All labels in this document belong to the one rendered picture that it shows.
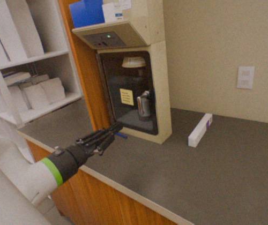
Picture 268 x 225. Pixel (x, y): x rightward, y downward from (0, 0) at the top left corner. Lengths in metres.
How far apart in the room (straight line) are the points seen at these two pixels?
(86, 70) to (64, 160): 0.56
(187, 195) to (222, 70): 0.70
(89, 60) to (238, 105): 0.84
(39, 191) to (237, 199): 0.58
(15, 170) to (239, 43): 1.04
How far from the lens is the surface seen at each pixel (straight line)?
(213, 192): 0.75
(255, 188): 0.79
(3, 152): 0.60
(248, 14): 1.09
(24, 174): 0.56
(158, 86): 0.84
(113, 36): 0.79
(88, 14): 0.84
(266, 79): 1.13
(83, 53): 1.01
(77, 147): 0.61
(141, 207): 0.85
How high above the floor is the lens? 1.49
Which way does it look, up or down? 25 degrees down
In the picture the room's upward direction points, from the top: 9 degrees counter-clockwise
